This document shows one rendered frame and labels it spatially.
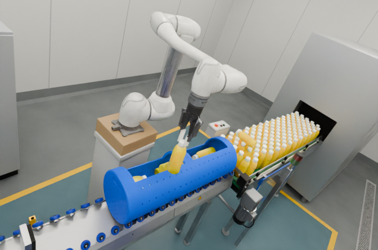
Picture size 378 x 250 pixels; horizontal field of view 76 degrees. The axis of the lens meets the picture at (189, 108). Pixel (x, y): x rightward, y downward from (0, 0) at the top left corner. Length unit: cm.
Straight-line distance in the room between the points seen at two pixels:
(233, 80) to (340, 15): 469
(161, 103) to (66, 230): 91
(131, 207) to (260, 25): 534
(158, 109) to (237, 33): 482
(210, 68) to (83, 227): 103
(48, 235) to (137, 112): 82
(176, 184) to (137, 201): 25
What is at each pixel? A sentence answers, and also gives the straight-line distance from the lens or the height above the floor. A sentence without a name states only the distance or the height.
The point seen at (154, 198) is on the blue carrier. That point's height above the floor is 115.
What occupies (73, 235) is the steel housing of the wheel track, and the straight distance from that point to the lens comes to 147.
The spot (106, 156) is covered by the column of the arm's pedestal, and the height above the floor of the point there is 88.
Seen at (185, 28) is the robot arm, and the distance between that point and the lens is 151.
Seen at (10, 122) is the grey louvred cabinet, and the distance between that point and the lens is 253.
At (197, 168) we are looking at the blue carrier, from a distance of 152.
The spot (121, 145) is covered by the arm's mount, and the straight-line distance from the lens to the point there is 169.
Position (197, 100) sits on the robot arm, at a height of 172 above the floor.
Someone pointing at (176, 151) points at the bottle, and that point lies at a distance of 124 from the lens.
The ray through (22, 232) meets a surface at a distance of 132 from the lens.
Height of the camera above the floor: 219
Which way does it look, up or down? 29 degrees down
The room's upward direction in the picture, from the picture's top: 20 degrees clockwise
